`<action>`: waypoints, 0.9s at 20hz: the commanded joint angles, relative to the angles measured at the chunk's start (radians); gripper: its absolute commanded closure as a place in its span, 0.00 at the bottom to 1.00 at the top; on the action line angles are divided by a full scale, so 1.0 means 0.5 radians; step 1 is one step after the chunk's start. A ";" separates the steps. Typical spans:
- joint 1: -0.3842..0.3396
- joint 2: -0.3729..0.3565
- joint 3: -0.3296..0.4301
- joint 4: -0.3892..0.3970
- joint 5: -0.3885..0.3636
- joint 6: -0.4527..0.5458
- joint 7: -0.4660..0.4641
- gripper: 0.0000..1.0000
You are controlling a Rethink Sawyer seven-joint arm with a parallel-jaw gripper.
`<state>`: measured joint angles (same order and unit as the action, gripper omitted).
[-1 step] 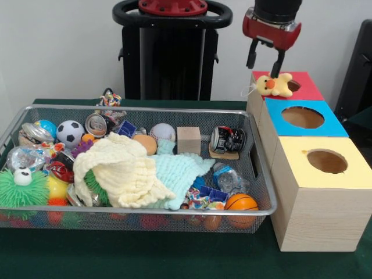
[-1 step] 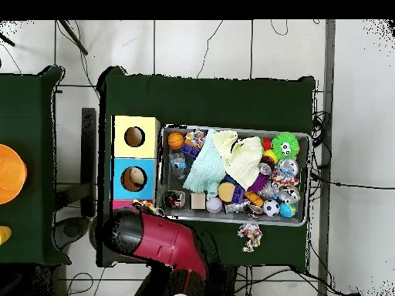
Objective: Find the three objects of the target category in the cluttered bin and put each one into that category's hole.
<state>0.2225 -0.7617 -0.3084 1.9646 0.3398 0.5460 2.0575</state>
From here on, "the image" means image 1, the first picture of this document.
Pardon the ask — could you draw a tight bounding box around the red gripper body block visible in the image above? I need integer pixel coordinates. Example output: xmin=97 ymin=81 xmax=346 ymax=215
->
xmin=242 ymin=7 xmax=302 ymax=51

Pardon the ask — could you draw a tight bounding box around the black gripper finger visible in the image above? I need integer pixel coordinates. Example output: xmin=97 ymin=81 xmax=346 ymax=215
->
xmin=270 ymin=48 xmax=287 ymax=79
xmin=246 ymin=38 xmax=260 ymax=70

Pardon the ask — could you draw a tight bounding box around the small yellow duck plush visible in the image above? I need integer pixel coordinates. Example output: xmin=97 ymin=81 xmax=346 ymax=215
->
xmin=242 ymin=72 xmax=294 ymax=98

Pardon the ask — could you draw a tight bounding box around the crushed black drink can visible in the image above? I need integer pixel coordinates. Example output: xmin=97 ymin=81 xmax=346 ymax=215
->
xmin=210 ymin=126 xmax=246 ymax=153

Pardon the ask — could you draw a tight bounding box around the mint green cloth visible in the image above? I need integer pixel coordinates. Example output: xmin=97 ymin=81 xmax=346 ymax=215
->
xmin=151 ymin=138 xmax=216 ymax=210

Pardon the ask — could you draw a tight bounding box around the colourful knotted rope toy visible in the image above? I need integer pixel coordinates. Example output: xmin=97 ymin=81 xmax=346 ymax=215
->
xmin=97 ymin=88 xmax=123 ymax=108

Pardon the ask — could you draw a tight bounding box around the cream yellow cloth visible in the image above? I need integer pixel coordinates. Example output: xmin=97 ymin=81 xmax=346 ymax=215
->
xmin=72 ymin=132 xmax=177 ymax=209

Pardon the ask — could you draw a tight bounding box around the shallow metal mesh bin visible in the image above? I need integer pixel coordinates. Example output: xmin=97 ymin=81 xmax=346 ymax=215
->
xmin=0 ymin=104 xmax=277 ymax=235

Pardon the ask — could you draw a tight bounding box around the wooden box with three holes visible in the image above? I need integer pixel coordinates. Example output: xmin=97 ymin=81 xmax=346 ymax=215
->
xmin=246 ymin=70 xmax=372 ymax=253

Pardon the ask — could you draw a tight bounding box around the black upright panel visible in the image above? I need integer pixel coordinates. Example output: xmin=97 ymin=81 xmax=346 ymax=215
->
xmin=334 ymin=19 xmax=372 ymax=117

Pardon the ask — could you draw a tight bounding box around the dark green table cloth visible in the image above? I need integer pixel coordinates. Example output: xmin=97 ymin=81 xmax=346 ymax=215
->
xmin=0 ymin=98 xmax=372 ymax=279
xmin=342 ymin=112 xmax=372 ymax=141

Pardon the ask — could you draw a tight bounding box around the plain wooden cube block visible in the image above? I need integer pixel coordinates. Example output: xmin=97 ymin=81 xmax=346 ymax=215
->
xmin=177 ymin=127 xmax=202 ymax=155

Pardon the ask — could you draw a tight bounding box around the white toy baseball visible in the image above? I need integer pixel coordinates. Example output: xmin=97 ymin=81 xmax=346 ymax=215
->
xmin=149 ymin=123 xmax=177 ymax=143

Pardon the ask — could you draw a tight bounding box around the crushed clear water bottle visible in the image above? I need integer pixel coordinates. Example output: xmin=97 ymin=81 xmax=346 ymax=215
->
xmin=213 ymin=162 xmax=251 ymax=195

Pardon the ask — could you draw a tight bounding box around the orange toy basketball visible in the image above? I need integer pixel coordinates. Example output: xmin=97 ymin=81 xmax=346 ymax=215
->
xmin=224 ymin=194 xmax=259 ymax=211

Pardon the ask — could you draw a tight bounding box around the small toy soccer ball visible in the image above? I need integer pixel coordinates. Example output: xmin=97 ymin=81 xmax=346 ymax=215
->
xmin=56 ymin=120 xmax=85 ymax=148

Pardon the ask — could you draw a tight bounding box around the green spiky ball with eyes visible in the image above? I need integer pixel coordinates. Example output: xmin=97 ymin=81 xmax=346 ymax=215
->
xmin=0 ymin=167 xmax=49 ymax=216

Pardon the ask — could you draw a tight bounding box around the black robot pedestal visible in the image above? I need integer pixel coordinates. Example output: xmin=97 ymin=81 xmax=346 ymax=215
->
xmin=112 ymin=0 xmax=233 ymax=101

